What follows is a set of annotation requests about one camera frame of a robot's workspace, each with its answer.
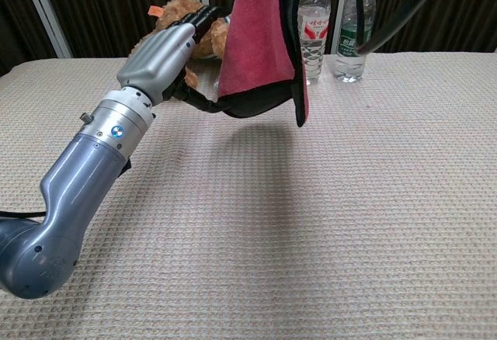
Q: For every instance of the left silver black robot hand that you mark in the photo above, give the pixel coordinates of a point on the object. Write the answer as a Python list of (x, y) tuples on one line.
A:
[(155, 64)]

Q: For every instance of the pink and grey towel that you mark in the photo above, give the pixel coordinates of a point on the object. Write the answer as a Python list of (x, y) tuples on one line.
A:
[(256, 37)]

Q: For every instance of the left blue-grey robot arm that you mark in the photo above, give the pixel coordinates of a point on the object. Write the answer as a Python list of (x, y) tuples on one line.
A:
[(77, 169)]

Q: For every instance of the brown teddy bear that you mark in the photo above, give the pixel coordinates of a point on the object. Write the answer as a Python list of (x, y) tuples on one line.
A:
[(211, 43)]

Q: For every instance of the clear water bottle red label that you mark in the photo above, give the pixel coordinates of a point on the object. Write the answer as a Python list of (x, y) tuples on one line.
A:
[(316, 25)]

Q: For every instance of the clear water bottle green label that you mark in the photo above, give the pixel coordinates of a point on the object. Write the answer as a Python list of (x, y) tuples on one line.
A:
[(349, 60)]

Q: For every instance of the beige woven tablecloth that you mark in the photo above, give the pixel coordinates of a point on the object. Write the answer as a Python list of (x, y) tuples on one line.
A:
[(310, 219)]

